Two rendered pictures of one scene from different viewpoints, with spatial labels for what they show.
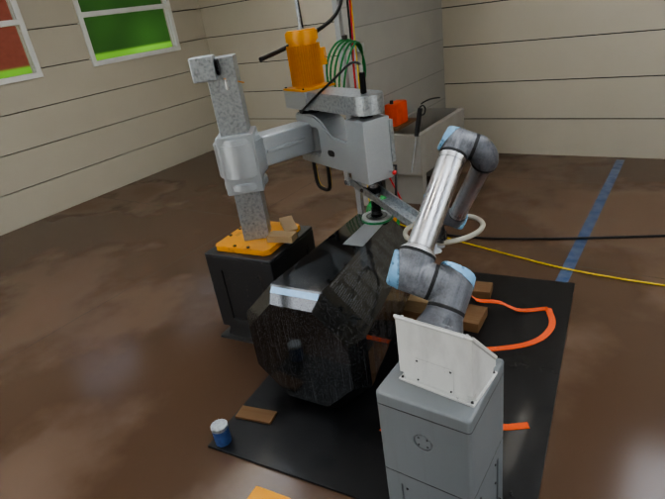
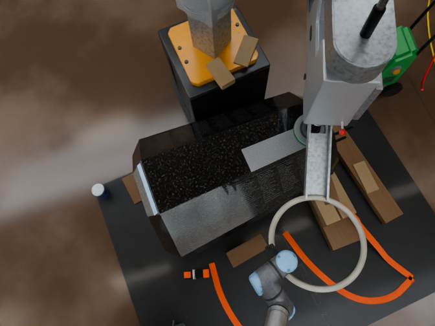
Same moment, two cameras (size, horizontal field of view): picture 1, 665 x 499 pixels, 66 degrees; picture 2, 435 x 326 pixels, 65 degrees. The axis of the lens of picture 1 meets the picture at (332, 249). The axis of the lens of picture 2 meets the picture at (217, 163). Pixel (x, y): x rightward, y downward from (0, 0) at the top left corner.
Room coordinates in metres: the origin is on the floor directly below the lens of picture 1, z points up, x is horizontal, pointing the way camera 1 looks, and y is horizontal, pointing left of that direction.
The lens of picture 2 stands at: (2.45, -0.42, 2.76)
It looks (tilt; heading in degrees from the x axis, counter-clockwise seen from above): 73 degrees down; 44
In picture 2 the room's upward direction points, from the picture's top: 9 degrees counter-clockwise
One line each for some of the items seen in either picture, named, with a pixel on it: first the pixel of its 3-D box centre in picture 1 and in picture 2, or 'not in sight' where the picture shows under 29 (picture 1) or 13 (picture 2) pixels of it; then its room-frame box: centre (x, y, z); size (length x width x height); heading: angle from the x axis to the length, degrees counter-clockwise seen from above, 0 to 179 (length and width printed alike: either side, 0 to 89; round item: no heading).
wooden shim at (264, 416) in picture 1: (255, 414); (133, 188); (2.49, 0.63, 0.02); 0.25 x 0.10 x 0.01; 65
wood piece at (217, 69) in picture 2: (282, 237); (220, 73); (3.40, 0.35, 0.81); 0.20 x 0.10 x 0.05; 67
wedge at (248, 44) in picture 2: (288, 224); (245, 50); (3.63, 0.30, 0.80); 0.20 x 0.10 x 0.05; 13
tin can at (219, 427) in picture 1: (221, 433); (100, 191); (2.32, 0.81, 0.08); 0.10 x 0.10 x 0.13
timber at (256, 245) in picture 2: not in sight; (246, 250); (2.61, -0.42, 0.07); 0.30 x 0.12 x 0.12; 154
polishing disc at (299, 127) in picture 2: (376, 216); (312, 129); (3.36, -0.35, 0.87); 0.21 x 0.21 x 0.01
